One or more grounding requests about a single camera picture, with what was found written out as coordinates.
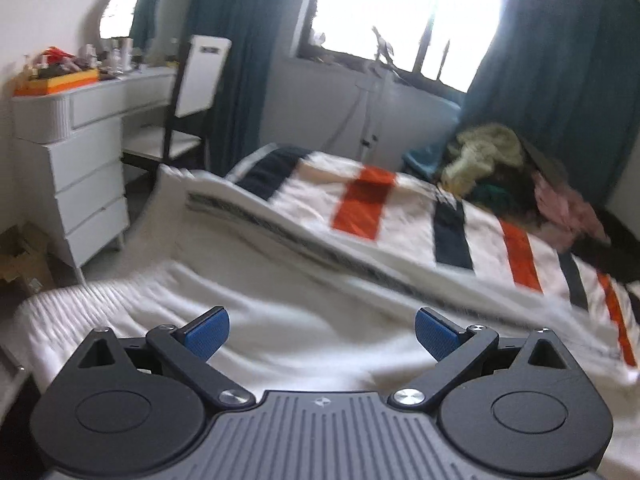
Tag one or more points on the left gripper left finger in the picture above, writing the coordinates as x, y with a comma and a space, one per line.
185, 352

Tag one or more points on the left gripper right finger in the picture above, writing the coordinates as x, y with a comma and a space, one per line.
459, 352

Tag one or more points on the white zip-up hoodie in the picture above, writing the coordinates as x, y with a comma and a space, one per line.
309, 310

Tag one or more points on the pile of clothes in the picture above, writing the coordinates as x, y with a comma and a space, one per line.
492, 167

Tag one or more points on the striped bed blanket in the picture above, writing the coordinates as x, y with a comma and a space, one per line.
373, 222

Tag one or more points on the cardboard box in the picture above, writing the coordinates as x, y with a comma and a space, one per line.
24, 259

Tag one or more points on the white dresser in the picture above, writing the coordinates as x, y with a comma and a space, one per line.
67, 148

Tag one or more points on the garment steamer stand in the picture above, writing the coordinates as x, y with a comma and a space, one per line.
381, 70

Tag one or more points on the white black chair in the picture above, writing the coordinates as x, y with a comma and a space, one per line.
201, 61

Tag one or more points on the teal right curtain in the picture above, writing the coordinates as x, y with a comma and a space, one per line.
564, 75

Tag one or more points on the teal curtain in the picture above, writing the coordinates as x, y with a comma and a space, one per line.
564, 75
260, 31

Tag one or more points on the orange box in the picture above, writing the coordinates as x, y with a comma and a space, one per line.
45, 87

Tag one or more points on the vanity mirror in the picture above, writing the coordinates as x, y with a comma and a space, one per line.
117, 18

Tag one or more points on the dark framed window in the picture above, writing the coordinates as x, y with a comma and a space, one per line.
435, 44

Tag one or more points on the teal left curtain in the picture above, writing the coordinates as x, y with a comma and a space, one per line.
260, 31

